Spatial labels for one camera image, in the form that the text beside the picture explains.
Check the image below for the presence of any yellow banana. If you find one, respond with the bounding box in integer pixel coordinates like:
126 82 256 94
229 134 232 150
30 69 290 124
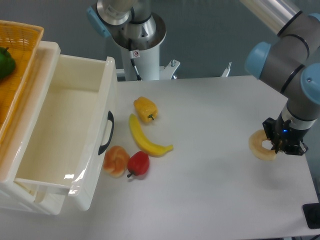
128 113 174 157

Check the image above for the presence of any red bell pepper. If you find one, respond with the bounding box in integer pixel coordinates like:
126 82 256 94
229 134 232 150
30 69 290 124
127 151 150 178

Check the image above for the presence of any white open upper drawer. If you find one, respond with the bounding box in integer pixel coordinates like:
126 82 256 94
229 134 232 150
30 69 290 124
0 41 117 211

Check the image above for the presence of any orange twisted bread roll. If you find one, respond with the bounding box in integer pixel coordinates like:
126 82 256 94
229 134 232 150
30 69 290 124
102 145 130 178

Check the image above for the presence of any orange woven basket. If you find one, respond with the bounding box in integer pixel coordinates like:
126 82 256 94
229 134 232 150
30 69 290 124
0 20 44 142

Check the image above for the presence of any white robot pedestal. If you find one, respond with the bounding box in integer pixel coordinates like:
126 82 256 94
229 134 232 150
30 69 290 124
116 44 181 81

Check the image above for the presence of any black drawer handle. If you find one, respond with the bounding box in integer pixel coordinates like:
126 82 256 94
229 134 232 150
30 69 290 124
98 111 115 155

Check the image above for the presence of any black cable on pedestal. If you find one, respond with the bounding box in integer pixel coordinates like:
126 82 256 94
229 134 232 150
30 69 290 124
127 38 143 81

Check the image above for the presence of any white drawer cabinet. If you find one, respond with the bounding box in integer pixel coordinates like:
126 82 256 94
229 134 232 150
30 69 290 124
0 181 66 215

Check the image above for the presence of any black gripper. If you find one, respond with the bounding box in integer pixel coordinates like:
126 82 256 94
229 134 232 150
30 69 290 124
262 117 308 156

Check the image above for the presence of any green bell pepper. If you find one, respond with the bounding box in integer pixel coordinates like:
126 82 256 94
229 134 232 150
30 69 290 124
0 47 16 80

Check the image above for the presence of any black device at table edge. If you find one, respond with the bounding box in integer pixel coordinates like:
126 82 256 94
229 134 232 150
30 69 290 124
302 203 320 229

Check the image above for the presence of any glazed ring donut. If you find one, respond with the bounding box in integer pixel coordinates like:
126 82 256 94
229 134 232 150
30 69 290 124
248 129 277 161

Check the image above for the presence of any yellow bell pepper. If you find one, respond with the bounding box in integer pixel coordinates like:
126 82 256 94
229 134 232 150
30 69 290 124
133 96 158 123

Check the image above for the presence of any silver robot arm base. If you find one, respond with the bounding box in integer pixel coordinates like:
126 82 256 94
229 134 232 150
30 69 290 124
86 0 167 51

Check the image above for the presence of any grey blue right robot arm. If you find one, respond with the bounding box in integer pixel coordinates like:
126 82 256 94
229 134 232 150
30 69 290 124
242 0 320 156

